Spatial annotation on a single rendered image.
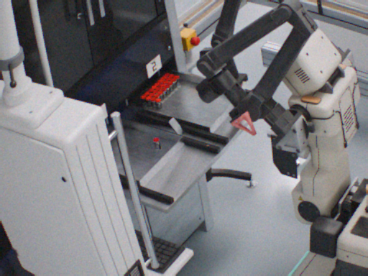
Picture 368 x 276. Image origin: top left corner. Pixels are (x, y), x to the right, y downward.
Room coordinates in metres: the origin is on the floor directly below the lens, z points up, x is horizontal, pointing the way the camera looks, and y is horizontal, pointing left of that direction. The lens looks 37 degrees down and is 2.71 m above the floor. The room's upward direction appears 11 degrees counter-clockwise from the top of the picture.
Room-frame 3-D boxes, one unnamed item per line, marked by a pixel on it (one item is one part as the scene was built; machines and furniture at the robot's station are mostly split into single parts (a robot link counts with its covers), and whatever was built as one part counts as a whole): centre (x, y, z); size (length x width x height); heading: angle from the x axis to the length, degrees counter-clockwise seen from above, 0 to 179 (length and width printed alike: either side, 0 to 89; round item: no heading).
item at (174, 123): (2.39, -0.02, 0.91); 0.14 x 0.03 x 0.06; 48
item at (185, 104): (2.58, -0.05, 0.90); 0.34 x 0.26 x 0.04; 50
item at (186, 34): (2.89, -0.08, 0.99); 0.08 x 0.07 x 0.07; 49
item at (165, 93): (2.66, 0.04, 0.90); 0.18 x 0.02 x 0.05; 140
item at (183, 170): (2.45, 0.05, 0.87); 0.70 x 0.48 x 0.02; 139
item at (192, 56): (2.93, -0.06, 0.87); 0.14 x 0.13 x 0.02; 49
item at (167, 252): (1.97, 0.26, 0.82); 0.40 x 0.14 x 0.02; 51
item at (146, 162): (2.36, 0.22, 0.90); 0.34 x 0.26 x 0.04; 49
